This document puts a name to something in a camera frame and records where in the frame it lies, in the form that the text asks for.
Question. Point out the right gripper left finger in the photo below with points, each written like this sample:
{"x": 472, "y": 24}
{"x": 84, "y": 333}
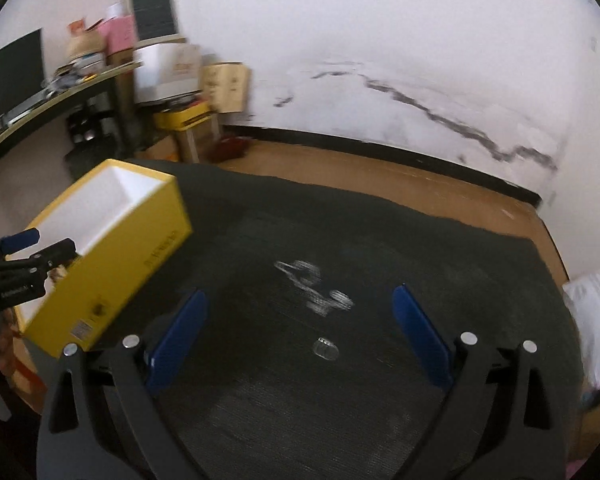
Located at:
{"x": 100, "y": 419}

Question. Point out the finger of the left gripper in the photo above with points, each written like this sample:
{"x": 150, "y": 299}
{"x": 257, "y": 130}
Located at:
{"x": 15, "y": 242}
{"x": 62, "y": 253}

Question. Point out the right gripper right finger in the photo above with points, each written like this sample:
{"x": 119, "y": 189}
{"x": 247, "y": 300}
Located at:
{"x": 497, "y": 420}

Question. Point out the yellow open cardboard box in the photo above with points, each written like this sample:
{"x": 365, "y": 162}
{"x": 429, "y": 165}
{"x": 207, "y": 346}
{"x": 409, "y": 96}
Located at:
{"x": 125, "y": 220}

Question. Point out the black speaker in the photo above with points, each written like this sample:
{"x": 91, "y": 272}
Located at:
{"x": 83, "y": 126}

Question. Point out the white printed plastic bag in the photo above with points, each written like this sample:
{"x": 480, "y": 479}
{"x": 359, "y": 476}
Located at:
{"x": 582, "y": 298}

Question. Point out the black desk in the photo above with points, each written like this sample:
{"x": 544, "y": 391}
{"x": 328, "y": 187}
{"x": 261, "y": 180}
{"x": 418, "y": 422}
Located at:
{"x": 105, "y": 82}

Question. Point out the black computer monitor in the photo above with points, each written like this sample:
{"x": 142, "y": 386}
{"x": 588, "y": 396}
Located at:
{"x": 21, "y": 70}

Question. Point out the flat yellow box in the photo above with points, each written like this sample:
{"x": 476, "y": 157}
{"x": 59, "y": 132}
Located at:
{"x": 181, "y": 117}

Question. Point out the dark red floor item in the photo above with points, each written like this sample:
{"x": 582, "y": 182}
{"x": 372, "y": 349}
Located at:
{"x": 229, "y": 148}

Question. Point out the black patterned tablecloth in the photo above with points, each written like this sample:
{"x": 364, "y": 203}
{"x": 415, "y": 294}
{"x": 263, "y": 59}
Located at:
{"x": 301, "y": 370}

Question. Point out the white paper shopping bag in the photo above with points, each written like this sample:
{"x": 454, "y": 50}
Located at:
{"x": 166, "y": 71}

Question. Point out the straw hat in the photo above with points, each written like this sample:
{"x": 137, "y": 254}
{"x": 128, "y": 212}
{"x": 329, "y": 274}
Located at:
{"x": 85, "y": 43}

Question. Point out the pink box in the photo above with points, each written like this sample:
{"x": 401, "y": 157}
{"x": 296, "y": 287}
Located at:
{"x": 118, "y": 33}

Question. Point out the brown paper shopping bag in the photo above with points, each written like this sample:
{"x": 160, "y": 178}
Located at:
{"x": 225, "y": 86}

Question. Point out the framed blackboard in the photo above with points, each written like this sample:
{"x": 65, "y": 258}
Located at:
{"x": 155, "y": 21}

